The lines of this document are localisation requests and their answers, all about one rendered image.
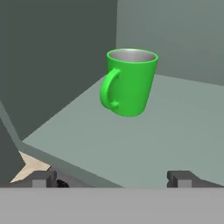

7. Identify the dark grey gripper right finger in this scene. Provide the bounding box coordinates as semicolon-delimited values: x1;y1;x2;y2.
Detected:
166;170;224;188

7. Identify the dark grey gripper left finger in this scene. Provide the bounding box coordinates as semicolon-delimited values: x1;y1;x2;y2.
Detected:
10;170;58;188

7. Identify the green mug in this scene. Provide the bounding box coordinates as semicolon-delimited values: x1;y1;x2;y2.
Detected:
99;48;159;118

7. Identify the grey cupboard door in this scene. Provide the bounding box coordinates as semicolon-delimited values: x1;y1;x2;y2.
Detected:
0;100;26;186

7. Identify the grey cupboard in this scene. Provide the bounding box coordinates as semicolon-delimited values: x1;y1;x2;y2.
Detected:
0;0;224;188

